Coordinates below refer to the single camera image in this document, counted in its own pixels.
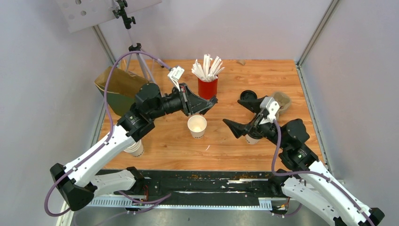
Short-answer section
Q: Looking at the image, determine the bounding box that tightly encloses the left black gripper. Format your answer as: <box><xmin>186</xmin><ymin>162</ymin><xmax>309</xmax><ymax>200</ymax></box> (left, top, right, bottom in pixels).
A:
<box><xmin>149</xmin><ymin>83</ymin><xmax>214</xmax><ymax>120</ymax></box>

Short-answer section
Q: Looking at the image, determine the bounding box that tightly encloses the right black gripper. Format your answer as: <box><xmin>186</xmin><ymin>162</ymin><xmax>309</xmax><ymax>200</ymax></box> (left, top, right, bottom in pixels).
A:
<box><xmin>222</xmin><ymin>96</ymin><xmax>287</xmax><ymax>149</ymax></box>

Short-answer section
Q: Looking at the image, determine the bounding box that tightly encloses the white paper coffee cup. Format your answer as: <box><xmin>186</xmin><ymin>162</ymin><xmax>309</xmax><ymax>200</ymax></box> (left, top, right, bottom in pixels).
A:
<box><xmin>245</xmin><ymin>134</ymin><xmax>260</xmax><ymax>145</ymax></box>

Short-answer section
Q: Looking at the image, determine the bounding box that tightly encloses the cardboard cup carrier tray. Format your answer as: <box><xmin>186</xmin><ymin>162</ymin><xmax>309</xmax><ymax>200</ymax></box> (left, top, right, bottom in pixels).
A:
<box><xmin>271</xmin><ymin>91</ymin><xmax>292</xmax><ymax>120</ymax></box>

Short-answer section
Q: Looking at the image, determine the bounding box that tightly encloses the stack of white cups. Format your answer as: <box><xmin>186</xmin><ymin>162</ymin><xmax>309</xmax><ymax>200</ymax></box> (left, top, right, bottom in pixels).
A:
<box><xmin>123</xmin><ymin>140</ymin><xmax>144</xmax><ymax>157</ymax></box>

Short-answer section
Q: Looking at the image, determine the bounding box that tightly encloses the green paper bag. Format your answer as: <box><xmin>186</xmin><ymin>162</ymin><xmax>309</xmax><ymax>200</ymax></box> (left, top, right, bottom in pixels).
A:
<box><xmin>107</xmin><ymin>68</ymin><xmax>149</xmax><ymax>116</ymax></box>

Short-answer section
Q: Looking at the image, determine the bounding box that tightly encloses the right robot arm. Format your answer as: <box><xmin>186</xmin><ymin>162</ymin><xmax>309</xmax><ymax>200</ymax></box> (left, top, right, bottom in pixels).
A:
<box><xmin>223</xmin><ymin>96</ymin><xmax>385</xmax><ymax>226</ymax></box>

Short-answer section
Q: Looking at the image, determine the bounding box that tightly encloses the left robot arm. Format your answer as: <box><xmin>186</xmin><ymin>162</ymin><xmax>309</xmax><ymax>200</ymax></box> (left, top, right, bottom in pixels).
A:
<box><xmin>50</xmin><ymin>83</ymin><xmax>217</xmax><ymax>211</ymax></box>

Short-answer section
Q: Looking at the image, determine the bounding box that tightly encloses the red straw holder cup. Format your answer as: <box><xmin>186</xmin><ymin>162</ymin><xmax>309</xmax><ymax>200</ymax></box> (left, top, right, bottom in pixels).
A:
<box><xmin>198</xmin><ymin>79</ymin><xmax>218</xmax><ymax>99</ymax></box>

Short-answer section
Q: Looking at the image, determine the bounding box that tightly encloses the white wrapped straws bundle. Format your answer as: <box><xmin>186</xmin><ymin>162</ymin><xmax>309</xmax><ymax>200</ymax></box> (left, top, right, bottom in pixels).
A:
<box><xmin>191</xmin><ymin>54</ymin><xmax>225</xmax><ymax>82</ymax></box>

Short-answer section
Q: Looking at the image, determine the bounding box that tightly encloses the white perforated board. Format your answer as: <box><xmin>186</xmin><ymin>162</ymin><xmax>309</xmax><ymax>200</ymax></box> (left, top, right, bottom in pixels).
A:
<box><xmin>56</xmin><ymin>0</ymin><xmax>162</xmax><ymax>33</ymax></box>

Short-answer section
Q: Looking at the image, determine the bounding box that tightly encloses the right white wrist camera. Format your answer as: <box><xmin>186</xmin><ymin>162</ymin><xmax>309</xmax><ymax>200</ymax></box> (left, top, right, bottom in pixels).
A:
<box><xmin>260</xmin><ymin>97</ymin><xmax>280</xmax><ymax>124</ymax></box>

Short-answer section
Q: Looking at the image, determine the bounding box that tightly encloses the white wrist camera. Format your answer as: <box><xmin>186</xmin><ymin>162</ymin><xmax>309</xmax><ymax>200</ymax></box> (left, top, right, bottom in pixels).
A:
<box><xmin>260</xmin><ymin>97</ymin><xmax>280</xmax><ymax>124</ymax></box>
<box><xmin>168</xmin><ymin>66</ymin><xmax>184</xmax><ymax>91</ymax></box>

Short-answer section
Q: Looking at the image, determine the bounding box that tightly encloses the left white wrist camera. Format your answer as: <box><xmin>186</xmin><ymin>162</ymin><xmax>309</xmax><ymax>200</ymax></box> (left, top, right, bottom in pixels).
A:
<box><xmin>168</xmin><ymin>66</ymin><xmax>184</xmax><ymax>91</ymax></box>

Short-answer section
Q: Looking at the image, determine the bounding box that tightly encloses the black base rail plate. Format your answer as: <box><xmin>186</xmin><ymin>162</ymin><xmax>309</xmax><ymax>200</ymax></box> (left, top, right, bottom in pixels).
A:
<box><xmin>125</xmin><ymin>170</ymin><xmax>288</xmax><ymax>206</ymax></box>

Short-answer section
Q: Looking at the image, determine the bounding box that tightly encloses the silver camera tripod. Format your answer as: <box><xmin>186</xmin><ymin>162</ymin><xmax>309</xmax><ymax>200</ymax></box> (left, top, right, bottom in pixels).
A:
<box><xmin>112</xmin><ymin>0</ymin><xmax>166</xmax><ymax>91</ymax></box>

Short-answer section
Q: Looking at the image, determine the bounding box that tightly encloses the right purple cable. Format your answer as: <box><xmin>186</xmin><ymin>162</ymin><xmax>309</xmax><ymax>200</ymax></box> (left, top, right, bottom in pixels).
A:
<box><xmin>271</xmin><ymin>120</ymin><xmax>376</xmax><ymax>226</ymax></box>

